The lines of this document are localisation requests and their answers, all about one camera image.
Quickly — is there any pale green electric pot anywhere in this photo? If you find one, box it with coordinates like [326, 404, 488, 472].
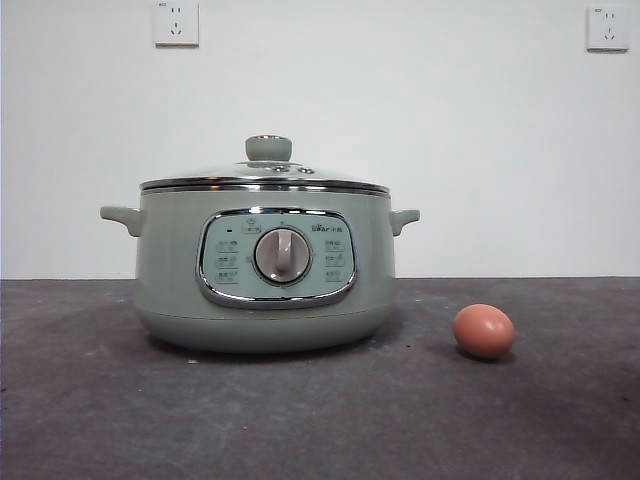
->
[98, 185, 422, 356]

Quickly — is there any glass lid with green knob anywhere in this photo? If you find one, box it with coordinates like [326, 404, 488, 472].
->
[139, 133, 391, 194]

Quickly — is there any white wall socket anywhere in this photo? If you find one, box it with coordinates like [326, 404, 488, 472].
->
[153, 0, 200, 50]
[585, 5, 630, 54]

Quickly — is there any brown egg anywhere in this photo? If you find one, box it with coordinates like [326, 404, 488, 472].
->
[452, 302, 517, 361]

